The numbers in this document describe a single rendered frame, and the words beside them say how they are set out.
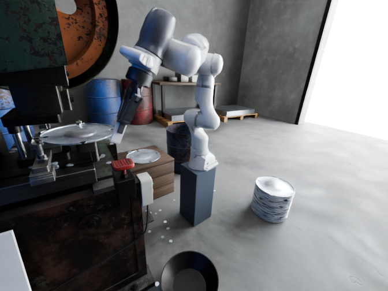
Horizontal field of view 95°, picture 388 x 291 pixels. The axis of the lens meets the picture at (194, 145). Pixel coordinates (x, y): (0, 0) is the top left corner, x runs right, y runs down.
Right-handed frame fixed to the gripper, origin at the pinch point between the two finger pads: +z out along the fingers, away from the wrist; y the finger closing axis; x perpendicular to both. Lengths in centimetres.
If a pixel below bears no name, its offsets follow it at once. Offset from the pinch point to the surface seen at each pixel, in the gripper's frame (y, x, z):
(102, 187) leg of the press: 6.3, -3.5, 23.4
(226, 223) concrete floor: 15, -101, 48
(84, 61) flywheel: 66, 12, -19
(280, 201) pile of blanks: -4, -124, 15
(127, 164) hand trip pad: -1.8, -5.8, 9.3
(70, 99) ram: 28.5, 13.5, -1.5
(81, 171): 10.5, 4.1, 20.1
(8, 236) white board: 3.6, 17.8, 40.7
